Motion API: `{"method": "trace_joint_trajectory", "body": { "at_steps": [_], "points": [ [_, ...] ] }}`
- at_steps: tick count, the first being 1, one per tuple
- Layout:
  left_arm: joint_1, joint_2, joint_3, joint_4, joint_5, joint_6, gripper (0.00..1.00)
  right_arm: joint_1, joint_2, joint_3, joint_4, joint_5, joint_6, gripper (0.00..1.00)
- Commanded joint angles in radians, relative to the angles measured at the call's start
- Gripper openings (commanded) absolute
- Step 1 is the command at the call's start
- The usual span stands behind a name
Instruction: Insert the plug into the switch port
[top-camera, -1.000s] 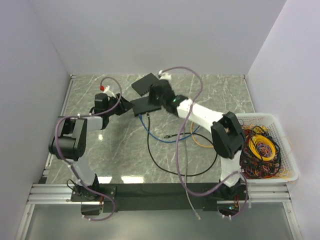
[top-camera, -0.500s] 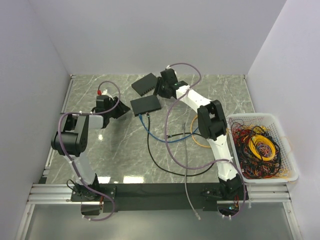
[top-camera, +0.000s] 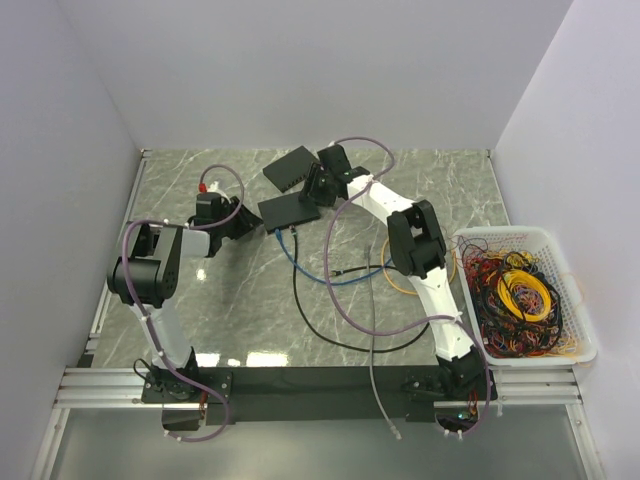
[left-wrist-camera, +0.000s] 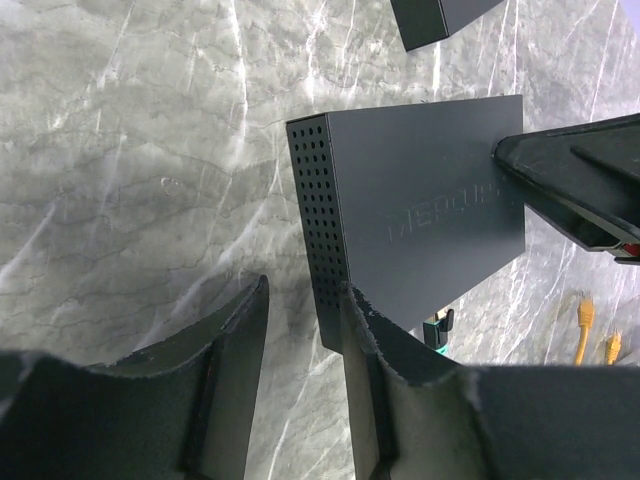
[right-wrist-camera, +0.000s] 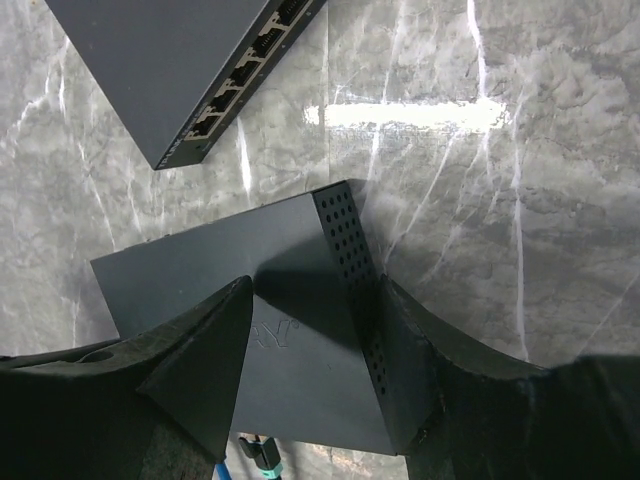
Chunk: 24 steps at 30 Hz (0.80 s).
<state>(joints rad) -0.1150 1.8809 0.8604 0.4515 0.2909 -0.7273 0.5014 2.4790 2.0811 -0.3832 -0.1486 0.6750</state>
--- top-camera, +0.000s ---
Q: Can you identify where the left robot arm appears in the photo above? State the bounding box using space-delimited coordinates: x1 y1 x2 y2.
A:
107 192 263 402

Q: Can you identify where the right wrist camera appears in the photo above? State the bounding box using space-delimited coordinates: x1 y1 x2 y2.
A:
317 144 351 175

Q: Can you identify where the dark network switch far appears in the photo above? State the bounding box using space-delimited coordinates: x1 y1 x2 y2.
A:
262 146 318 193

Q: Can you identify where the black ethernet cable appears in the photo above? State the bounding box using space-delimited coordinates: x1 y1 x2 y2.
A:
288 225 436 354

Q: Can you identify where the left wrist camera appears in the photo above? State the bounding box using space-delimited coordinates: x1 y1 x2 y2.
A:
196 183 230 217

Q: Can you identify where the blue ethernet cable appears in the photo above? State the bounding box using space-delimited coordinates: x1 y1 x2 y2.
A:
274 229 396 287

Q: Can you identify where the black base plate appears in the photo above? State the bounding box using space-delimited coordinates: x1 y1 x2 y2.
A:
139 364 499 426

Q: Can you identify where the white plastic basket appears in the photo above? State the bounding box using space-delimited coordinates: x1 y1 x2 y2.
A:
453 226 598 368

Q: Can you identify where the tangled wire bundle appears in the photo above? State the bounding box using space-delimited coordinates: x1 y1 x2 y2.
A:
457 237 584 361

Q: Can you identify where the grey ethernet cable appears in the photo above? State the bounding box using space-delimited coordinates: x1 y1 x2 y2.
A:
363 244 404 442

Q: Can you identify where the black network switch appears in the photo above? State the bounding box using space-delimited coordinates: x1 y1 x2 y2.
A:
258 193 321 234

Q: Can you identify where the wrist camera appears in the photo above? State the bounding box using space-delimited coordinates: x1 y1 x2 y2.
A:
317 144 351 175
196 183 230 217

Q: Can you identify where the aluminium rail frame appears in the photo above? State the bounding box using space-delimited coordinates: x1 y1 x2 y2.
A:
49 148 605 479

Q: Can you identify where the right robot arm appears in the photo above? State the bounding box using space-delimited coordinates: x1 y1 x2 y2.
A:
303 141 491 400

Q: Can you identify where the yellow ethernet cable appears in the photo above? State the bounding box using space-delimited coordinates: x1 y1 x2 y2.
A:
380 237 459 297

